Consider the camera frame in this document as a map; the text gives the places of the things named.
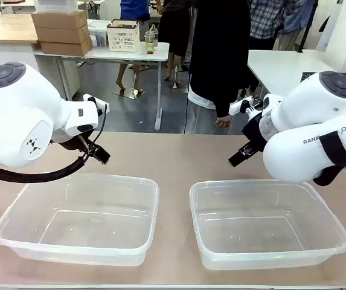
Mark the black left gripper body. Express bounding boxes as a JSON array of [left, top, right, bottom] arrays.
[[51, 134, 100, 160]]

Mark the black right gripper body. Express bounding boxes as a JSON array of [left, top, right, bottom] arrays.
[[241, 111, 270, 152]]

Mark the clear plastic bin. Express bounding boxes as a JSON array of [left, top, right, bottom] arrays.
[[188, 178, 346, 271], [0, 172, 161, 267]]

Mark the white perforated basket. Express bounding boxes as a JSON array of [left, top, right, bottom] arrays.
[[106, 19, 141, 53]]

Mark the person's right hand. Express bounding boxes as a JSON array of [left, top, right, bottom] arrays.
[[214, 116, 232, 128]]

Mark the person in black clothes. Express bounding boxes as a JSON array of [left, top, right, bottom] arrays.
[[187, 0, 260, 119]]

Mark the white folding table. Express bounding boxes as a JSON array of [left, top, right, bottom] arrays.
[[33, 41, 171, 132]]

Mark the brown cardboard box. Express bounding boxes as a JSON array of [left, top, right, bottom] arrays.
[[39, 37, 94, 57], [31, 9, 89, 31], [36, 25, 91, 44]]

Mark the clear plastic drawer box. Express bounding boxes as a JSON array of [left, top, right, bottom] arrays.
[[87, 19, 111, 49]]

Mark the person in plaid shirt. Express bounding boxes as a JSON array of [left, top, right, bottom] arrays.
[[249, 0, 286, 51]]

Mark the plastic cup with brown drink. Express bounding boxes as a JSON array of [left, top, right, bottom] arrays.
[[144, 25, 156, 56]]

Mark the background person in black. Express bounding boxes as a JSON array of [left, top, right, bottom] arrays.
[[156, 0, 191, 89]]

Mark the wooden table top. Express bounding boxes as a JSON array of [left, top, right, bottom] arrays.
[[0, 14, 39, 45]]

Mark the translucent storage box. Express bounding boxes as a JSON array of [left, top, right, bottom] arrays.
[[36, 0, 78, 15]]

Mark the person in blue shirt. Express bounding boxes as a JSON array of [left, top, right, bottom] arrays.
[[115, 0, 152, 95]]

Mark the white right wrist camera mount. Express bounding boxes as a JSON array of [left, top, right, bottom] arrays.
[[229, 95, 264, 116]]

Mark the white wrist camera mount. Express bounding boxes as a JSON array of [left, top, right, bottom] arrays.
[[83, 94, 111, 115], [229, 95, 264, 116]]

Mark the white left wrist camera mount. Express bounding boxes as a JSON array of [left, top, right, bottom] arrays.
[[83, 94, 111, 115]]

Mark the black left arm cable sleeve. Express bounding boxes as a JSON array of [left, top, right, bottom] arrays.
[[0, 102, 109, 185]]

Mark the black arm cable sleeve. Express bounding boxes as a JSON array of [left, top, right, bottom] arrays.
[[312, 131, 346, 187], [0, 102, 109, 185]]

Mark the black right arm cable sleeve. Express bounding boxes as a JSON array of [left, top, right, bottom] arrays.
[[312, 131, 346, 187]]

